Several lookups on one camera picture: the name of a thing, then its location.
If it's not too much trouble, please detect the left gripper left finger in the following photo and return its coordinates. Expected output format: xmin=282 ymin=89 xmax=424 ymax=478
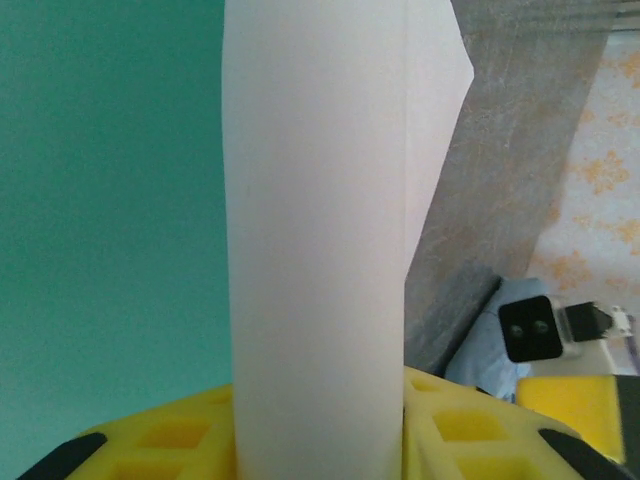
xmin=19 ymin=382 xmax=241 ymax=480

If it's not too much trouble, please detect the light blue cloth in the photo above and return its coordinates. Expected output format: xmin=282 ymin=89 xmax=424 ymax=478
xmin=443 ymin=277 xmax=551 ymax=404

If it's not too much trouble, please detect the green plastic folder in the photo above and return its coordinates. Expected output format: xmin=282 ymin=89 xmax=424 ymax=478
xmin=0 ymin=0 xmax=237 ymax=480

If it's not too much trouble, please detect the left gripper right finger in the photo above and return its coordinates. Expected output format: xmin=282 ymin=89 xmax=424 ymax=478
xmin=402 ymin=364 xmax=632 ymax=480

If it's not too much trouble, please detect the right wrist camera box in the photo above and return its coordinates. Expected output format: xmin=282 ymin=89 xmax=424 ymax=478
xmin=498 ymin=294 xmax=574 ymax=364

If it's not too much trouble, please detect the white paper sheet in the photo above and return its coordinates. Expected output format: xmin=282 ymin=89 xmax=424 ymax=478
xmin=219 ymin=0 xmax=476 ymax=480

